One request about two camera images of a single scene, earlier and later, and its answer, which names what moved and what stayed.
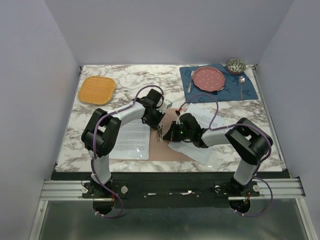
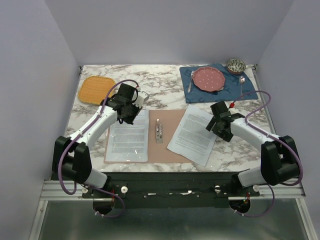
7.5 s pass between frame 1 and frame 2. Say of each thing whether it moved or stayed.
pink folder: stayed
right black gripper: moved
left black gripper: moved
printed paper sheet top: stayed
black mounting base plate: stayed
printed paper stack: stayed
